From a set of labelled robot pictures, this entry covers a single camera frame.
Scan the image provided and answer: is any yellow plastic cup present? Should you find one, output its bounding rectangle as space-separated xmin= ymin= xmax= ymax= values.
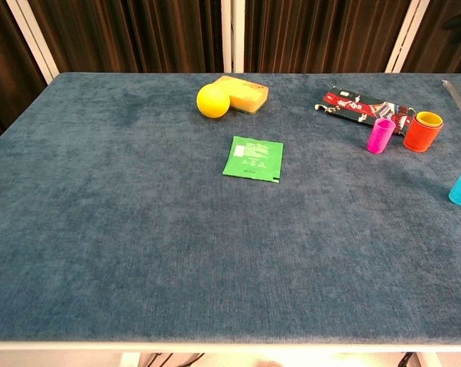
xmin=416 ymin=110 xmax=444 ymax=128

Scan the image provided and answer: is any pink plastic cup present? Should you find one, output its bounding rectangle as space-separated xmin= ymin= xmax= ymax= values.
xmin=366 ymin=117 xmax=397 ymax=154

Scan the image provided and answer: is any dark brown curtain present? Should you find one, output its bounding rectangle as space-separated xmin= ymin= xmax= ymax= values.
xmin=401 ymin=0 xmax=461 ymax=75
xmin=243 ymin=0 xmax=412 ymax=75
xmin=26 ymin=0 xmax=224 ymax=75
xmin=0 ymin=0 xmax=48 ymax=151

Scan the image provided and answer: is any orange plastic cup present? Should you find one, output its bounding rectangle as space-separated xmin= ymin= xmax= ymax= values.
xmin=403 ymin=114 xmax=444 ymax=154

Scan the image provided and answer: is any dark red printed packet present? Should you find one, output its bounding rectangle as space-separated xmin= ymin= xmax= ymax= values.
xmin=313 ymin=86 xmax=420 ymax=137

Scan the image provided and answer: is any yellow sponge block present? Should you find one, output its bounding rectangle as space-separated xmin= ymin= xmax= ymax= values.
xmin=213 ymin=75 xmax=270 ymax=115

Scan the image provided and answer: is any green sachet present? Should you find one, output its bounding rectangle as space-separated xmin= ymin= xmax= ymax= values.
xmin=222 ymin=135 xmax=285 ymax=184

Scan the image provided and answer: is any yellow ball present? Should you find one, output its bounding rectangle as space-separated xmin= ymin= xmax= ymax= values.
xmin=196 ymin=83 xmax=230 ymax=119

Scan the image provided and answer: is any blue velvet tablecloth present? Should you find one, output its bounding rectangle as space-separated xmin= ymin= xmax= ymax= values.
xmin=0 ymin=71 xmax=461 ymax=345

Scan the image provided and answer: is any white frame post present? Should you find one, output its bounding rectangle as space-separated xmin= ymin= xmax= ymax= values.
xmin=5 ymin=0 xmax=61 ymax=86
xmin=384 ymin=0 xmax=432 ymax=74
xmin=219 ymin=0 xmax=246 ymax=74

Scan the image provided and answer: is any white table frame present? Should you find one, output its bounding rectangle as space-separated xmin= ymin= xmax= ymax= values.
xmin=0 ymin=339 xmax=461 ymax=367

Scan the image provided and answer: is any black cable bundle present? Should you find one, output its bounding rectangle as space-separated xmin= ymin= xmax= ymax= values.
xmin=148 ymin=352 xmax=205 ymax=367

